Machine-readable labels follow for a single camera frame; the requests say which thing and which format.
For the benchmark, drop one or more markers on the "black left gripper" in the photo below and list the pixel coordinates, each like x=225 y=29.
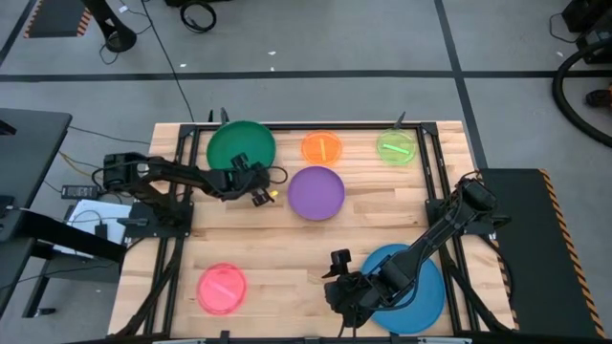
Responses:
x=246 y=181

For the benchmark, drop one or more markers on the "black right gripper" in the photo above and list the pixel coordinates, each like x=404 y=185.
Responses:
x=351 y=296

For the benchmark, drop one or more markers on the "dark green plastic plate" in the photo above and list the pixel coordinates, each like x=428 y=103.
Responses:
x=239 y=138

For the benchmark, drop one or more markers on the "purple plastic plate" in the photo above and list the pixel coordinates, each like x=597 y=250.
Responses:
x=315 y=193

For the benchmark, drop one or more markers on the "small orange translucent plate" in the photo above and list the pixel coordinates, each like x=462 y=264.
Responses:
x=321 y=149

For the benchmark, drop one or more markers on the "small pink translucent plate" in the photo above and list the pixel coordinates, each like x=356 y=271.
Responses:
x=221 y=289

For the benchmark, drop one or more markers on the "small green translucent plate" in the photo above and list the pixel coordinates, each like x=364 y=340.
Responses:
x=396 y=148

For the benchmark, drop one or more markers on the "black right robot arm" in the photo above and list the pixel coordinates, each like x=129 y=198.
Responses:
x=430 y=243

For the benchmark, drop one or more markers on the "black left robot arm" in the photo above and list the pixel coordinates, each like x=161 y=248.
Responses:
x=181 y=177

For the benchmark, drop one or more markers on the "large blue plastic plate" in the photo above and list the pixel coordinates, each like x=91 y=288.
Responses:
x=425 y=306

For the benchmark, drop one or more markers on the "white paper sheet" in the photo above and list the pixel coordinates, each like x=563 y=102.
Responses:
x=91 y=210

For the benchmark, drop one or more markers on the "black power adapter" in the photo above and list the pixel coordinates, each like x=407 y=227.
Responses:
x=79 y=192

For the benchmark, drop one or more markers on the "large black hazard-striped mat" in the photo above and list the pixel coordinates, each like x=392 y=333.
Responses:
x=535 y=267

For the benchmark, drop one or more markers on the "black stand base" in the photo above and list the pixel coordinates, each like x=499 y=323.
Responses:
x=119 y=40

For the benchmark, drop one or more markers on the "black desk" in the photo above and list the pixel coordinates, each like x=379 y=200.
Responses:
x=28 y=153

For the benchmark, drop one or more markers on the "small black hazard-striped mat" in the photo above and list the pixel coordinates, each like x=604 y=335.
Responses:
x=52 y=19

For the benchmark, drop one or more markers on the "black and orange object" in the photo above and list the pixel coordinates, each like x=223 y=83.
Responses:
x=600 y=98

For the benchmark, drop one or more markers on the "black equipment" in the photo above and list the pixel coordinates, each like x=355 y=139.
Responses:
x=593 y=19

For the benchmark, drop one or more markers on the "black frame clamp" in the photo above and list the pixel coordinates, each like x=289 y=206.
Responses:
x=224 y=117
x=399 y=120

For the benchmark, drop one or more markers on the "black metal table frame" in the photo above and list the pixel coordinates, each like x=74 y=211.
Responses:
x=334 y=126

